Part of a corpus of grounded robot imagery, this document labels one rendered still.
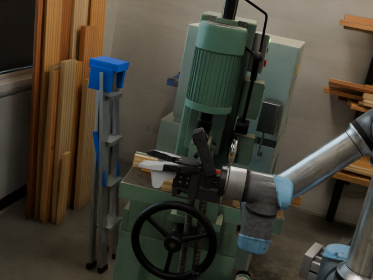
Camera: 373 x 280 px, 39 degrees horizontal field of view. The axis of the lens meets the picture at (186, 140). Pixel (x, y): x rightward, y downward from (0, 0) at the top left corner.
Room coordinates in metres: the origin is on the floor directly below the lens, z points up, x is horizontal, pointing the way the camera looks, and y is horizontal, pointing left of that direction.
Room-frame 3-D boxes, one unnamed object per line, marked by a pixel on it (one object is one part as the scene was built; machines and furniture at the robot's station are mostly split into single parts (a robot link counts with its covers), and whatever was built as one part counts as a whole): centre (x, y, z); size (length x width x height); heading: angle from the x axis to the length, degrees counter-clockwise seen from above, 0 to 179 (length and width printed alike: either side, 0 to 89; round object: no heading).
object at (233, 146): (2.02, -0.19, 1.02); 0.12 x 0.03 x 0.12; 174
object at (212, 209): (1.70, -0.09, 0.92); 0.15 x 0.13 x 0.09; 84
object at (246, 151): (2.07, -0.23, 1.02); 0.09 x 0.07 x 0.12; 84
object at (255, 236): (1.15, -0.20, 1.12); 0.11 x 0.08 x 0.11; 178
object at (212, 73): (1.90, -0.05, 1.35); 0.18 x 0.18 x 0.31
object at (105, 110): (2.69, 0.42, 0.58); 0.27 x 0.25 x 1.16; 77
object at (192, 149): (1.92, -0.06, 1.03); 0.14 x 0.07 x 0.09; 174
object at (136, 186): (1.79, -0.10, 0.87); 0.61 x 0.30 x 0.06; 84
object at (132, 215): (2.02, -0.07, 0.76); 0.57 x 0.45 x 0.09; 174
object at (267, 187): (1.13, -0.20, 1.21); 0.11 x 0.08 x 0.09; 88
